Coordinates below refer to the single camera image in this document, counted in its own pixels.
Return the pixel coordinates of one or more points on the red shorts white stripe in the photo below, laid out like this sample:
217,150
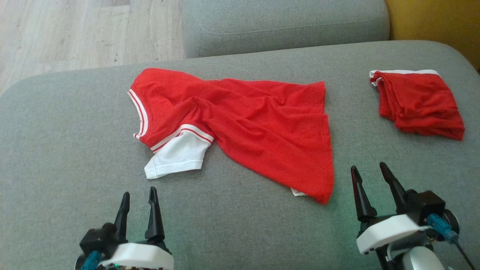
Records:
416,101

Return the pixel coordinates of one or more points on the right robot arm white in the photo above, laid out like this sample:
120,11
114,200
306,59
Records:
416,260

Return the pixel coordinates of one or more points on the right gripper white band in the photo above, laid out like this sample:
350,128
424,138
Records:
390,230

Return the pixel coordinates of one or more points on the small grey sofa cushion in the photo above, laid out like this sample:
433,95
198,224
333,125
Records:
285,22

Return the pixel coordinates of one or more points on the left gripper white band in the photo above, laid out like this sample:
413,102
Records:
142,257

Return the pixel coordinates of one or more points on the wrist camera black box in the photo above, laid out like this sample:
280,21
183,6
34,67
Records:
425,204
99,238

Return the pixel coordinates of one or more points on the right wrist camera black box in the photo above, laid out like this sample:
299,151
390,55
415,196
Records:
425,204

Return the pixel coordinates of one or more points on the large grey sofa seat cushion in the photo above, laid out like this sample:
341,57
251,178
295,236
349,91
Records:
243,225

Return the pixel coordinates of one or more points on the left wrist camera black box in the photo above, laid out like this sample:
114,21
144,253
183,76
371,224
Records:
99,238

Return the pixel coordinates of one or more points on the yellow sofa cushion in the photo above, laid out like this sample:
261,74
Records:
438,18

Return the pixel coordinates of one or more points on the red jersey white trim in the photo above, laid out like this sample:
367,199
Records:
262,120

